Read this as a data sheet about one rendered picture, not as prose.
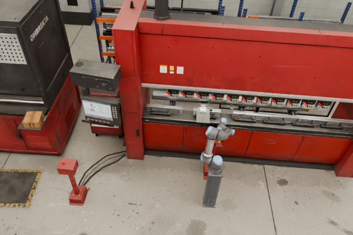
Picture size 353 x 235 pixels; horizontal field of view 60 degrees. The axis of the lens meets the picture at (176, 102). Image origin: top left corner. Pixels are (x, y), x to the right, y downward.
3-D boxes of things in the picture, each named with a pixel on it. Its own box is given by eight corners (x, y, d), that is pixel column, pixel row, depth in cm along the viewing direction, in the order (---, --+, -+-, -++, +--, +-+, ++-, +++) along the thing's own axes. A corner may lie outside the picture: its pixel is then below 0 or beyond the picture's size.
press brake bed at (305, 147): (144, 155, 490) (142, 119, 433) (146, 145, 505) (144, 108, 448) (333, 171, 480) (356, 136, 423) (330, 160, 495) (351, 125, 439)
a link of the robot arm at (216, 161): (219, 171, 369) (220, 164, 360) (209, 166, 373) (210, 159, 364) (222, 163, 377) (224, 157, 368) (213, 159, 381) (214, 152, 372)
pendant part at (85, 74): (82, 125, 385) (68, 71, 327) (90, 111, 403) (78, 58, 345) (120, 132, 378) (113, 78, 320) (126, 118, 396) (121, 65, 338)
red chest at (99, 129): (92, 138, 511) (82, 94, 443) (100, 117, 548) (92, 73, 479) (122, 141, 509) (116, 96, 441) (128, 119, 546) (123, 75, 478)
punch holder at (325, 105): (316, 109, 410) (320, 100, 398) (314, 105, 416) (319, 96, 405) (327, 110, 409) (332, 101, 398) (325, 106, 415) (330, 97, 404)
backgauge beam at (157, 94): (152, 99, 457) (152, 94, 449) (153, 93, 467) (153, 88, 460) (308, 111, 449) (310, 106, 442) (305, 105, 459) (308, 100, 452)
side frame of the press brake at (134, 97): (127, 159, 483) (111, 28, 326) (136, 120, 545) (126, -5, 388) (143, 160, 482) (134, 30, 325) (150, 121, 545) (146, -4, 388)
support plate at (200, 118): (196, 122, 410) (196, 121, 410) (196, 108, 429) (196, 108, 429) (209, 123, 410) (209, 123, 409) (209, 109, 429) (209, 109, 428)
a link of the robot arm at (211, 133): (210, 167, 371) (218, 133, 339) (198, 161, 376) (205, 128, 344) (214, 160, 380) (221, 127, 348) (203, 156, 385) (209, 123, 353)
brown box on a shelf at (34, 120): (17, 129, 392) (13, 123, 383) (26, 115, 411) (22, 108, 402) (40, 130, 391) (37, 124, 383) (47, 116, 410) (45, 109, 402)
